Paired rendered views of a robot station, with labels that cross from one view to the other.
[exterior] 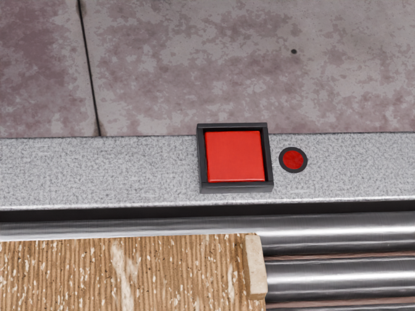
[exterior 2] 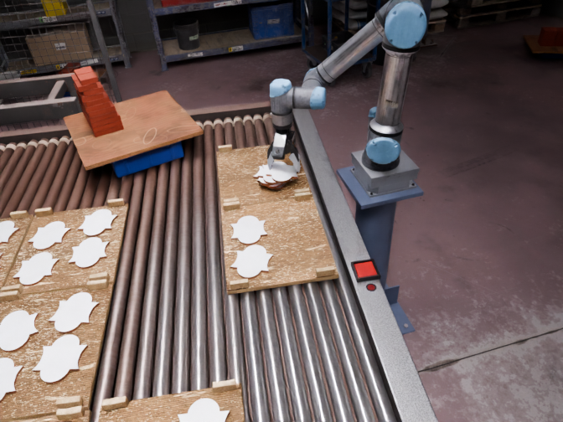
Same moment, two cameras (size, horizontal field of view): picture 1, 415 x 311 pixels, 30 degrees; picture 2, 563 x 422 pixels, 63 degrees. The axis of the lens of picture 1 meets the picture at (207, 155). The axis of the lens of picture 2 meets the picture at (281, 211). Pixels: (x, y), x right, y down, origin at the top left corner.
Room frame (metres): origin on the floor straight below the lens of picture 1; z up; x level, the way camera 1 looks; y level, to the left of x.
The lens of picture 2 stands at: (0.27, -1.05, 2.00)
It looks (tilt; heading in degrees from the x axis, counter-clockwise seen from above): 39 degrees down; 98
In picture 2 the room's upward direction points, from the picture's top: 4 degrees counter-clockwise
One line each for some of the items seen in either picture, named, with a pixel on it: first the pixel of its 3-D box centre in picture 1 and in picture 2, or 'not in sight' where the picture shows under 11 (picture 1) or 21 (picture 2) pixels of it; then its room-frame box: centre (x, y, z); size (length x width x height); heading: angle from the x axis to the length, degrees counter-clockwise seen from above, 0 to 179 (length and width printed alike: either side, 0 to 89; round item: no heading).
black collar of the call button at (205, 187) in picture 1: (234, 157); (365, 270); (0.38, -0.03, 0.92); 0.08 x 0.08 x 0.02; 14
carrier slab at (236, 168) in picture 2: not in sight; (260, 173); (-0.02, 0.49, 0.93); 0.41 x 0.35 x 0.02; 104
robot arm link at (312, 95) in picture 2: not in sight; (310, 95); (0.19, 0.45, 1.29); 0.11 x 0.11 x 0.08; 85
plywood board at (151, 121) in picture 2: not in sight; (131, 125); (-0.63, 0.71, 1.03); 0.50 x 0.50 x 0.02; 35
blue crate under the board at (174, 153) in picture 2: not in sight; (139, 142); (-0.59, 0.66, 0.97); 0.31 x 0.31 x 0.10; 35
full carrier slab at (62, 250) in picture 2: not in sight; (69, 244); (-0.63, 0.03, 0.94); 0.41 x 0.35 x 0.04; 104
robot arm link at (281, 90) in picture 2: not in sight; (281, 96); (0.09, 0.44, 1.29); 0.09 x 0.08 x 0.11; 175
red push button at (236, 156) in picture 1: (234, 158); (365, 270); (0.38, -0.03, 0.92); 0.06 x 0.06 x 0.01; 14
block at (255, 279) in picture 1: (254, 267); (325, 271); (0.26, -0.06, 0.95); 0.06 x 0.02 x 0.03; 14
